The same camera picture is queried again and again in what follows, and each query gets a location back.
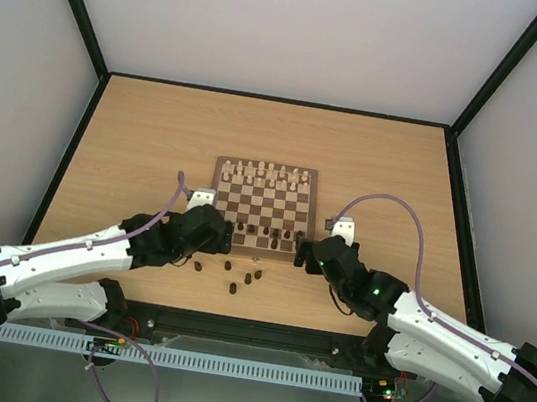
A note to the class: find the white slotted cable duct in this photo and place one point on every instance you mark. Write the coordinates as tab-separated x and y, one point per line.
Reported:
82	344

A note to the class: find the wooden chess board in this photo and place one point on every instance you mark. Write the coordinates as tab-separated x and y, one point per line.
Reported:
258	204

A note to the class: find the black aluminium frame rail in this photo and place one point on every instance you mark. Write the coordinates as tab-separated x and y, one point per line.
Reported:
151	322

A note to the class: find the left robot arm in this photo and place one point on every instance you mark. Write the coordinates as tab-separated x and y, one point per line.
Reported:
36	280

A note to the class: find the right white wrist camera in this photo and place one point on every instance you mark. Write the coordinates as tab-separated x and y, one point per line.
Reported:
343	227

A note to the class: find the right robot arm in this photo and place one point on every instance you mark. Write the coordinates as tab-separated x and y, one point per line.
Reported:
412	336

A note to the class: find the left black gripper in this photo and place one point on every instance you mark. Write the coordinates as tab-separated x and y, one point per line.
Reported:
225	245

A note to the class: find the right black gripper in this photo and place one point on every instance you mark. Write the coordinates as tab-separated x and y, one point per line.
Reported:
308	254

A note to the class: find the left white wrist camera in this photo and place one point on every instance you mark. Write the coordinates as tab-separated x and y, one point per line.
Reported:
200	197

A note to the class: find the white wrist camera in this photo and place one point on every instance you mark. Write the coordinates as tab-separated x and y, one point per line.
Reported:
343	227
200	197

